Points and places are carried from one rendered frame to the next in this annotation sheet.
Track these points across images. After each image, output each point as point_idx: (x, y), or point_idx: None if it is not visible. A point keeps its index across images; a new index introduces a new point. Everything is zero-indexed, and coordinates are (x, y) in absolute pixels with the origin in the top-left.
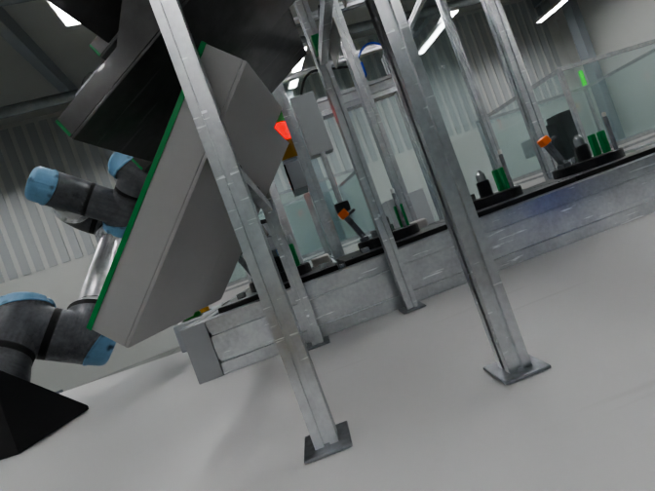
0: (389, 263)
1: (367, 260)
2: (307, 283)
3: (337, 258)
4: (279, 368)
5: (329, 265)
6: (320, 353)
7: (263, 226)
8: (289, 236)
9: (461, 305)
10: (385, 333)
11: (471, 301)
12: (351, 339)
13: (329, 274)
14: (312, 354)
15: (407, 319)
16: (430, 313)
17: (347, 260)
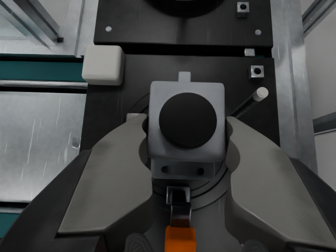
0: (316, 17)
1: (299, 27)
2: (310, 108)
3: (122, 41)
4: (330, 174)
5: (235, 64)
6: (326, 134)
7: (233, 117)
8: (190, 74)
9: (329, 22)
10: (335, 80)
11: (328, 15)
12: (317, 105)
13: (296, 75)
14: (320, 141)
15: (315, 57)
16: (321, 41)
17: (272, 42)
